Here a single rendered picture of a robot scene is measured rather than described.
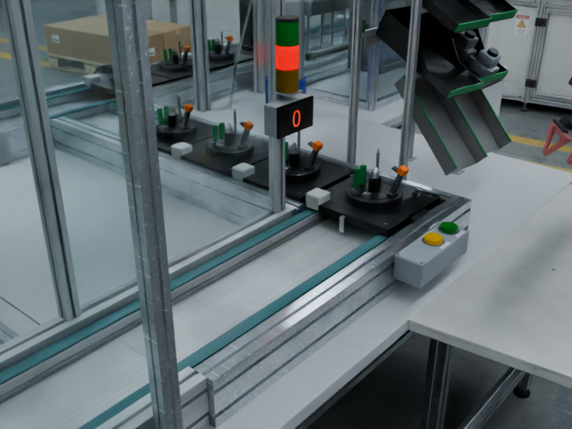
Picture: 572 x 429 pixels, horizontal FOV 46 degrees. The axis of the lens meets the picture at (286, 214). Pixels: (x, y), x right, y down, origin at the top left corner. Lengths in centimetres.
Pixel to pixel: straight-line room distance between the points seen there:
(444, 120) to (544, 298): 58
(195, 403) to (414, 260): 57
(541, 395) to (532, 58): 350
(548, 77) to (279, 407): 475
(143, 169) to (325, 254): 79
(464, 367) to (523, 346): 133
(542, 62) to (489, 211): 383
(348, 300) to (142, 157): 67
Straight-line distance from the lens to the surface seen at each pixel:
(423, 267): 143
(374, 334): 138
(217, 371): 113
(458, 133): 189
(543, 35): 563
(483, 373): 272
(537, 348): 142
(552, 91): 572
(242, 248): 149
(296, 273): 145
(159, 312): 90
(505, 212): 193
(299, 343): 126
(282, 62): 146
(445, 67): 185
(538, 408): 263
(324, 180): 176
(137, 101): 78
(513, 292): 157
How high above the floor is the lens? 168
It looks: 27 degrees down
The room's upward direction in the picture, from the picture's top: straight up
